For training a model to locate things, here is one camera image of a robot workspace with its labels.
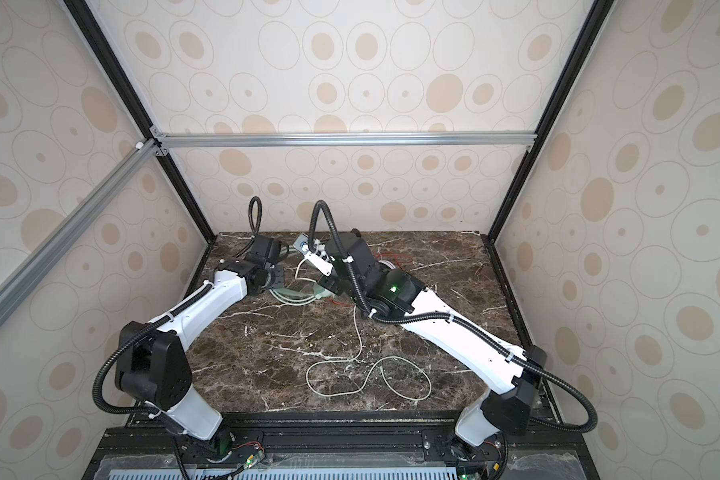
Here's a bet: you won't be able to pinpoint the mint green headphones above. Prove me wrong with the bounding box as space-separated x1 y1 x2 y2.
269 283 334 307

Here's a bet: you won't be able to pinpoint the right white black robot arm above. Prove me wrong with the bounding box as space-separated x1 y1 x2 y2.
304 232 598 447

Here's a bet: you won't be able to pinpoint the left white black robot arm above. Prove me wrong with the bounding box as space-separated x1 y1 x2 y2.
92 234 288 442

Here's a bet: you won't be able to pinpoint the white black red headphones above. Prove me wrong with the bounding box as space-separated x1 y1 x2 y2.
376 254 401 270

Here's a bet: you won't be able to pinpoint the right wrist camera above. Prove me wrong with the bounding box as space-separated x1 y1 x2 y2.
293 233 333 276

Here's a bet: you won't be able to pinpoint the horizontal aluminium rail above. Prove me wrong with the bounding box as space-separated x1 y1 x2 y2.
157 131 537 148

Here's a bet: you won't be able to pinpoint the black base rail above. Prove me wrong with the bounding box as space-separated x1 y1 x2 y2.
83 411 599 479

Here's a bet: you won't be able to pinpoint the left diagonal aluminium rail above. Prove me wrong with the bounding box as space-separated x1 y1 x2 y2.
0 139 158 328

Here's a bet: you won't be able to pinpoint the left black frame post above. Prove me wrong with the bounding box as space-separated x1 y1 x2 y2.
62 0 216 244

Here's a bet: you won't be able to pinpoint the black frame post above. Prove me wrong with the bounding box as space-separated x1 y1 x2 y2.
62 0 216 244
485 0 615 245

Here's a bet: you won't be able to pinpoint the right black frame post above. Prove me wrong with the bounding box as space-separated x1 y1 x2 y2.
485 0 615 245

